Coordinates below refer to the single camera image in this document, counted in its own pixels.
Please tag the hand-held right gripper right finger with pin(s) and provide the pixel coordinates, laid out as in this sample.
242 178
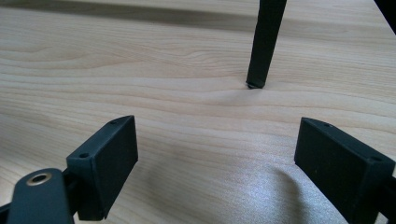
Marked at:
339 168

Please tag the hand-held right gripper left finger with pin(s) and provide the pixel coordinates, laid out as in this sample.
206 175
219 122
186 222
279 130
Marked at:
106 165

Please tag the black metal stand leg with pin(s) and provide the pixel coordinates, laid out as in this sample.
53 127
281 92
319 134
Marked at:
266 46

